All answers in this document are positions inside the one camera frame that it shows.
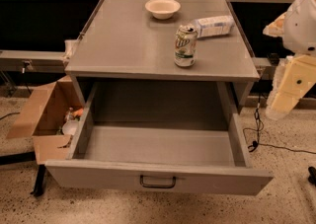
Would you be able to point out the green white 7up can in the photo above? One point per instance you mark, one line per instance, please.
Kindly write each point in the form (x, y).
(185, 45)

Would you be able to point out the black drawer handle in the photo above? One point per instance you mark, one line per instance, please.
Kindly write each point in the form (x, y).
(157, 182)

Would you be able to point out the brown cardboard box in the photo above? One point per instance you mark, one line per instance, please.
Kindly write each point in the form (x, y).
(42, 117)

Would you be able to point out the clear plastic water bottle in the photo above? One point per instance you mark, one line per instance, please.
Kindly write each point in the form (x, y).
(214, 26)

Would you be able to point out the grey cabinet with top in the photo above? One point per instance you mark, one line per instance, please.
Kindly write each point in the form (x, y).
(125, 41)

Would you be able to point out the white plate in box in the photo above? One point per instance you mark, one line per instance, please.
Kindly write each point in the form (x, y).
(70, 127)

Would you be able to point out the open grey top drawer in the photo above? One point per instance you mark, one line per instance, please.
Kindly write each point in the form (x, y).
(187, 130)

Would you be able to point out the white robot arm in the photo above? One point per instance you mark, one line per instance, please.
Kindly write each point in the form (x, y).
(299, 28)

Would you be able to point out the black table leg foot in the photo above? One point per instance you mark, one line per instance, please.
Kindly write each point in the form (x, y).
(38, 187)

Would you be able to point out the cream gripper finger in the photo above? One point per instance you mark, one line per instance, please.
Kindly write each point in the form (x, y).
(275, 28)
(293, 79)

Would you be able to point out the orange item in box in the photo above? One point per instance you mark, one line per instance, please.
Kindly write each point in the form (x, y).
(77, 113)

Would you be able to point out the white ceramic bowl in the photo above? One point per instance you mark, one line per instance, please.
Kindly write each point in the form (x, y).
(162, 9)

